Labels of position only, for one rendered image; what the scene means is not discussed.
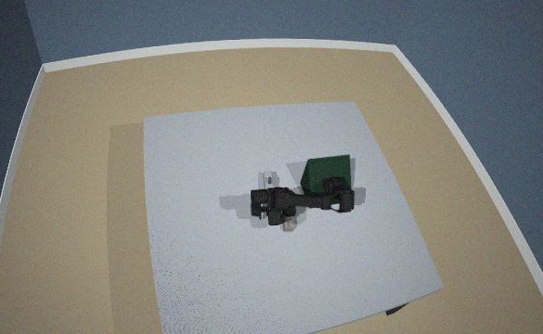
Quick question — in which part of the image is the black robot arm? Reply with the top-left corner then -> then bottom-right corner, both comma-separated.
251,176 -> 355,225

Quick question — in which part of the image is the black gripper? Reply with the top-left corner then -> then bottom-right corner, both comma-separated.
251,204 -> 296,220

